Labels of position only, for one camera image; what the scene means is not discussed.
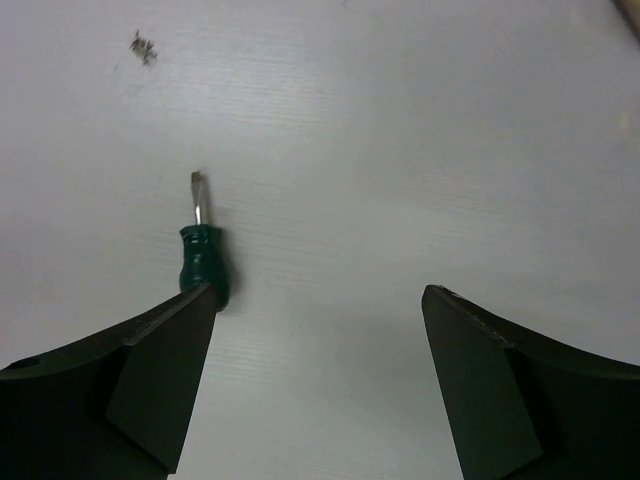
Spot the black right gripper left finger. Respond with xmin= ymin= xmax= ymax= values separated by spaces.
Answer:
xmin=1 ymin=286 xmax=217 ymax=479

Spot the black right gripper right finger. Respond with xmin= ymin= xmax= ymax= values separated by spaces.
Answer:
xmin=422 ymin=285 xmax=639 ymax=479

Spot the stubby green flathead screwdriver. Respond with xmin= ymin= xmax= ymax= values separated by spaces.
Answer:
xmin=179 ymin=171 xmax=232 ymax=312

